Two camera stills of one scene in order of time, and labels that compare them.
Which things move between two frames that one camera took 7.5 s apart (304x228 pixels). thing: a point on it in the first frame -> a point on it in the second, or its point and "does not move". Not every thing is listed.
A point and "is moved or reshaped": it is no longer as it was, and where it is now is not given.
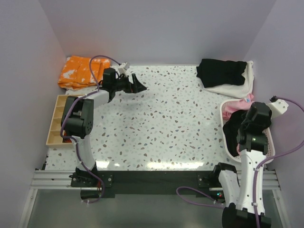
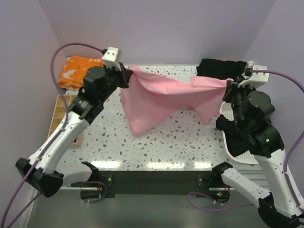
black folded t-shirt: [213, 72] does not move
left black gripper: [136, 88] does not move
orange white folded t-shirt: [75, 73] does not move
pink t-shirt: [230, 107] is moved or reshaped
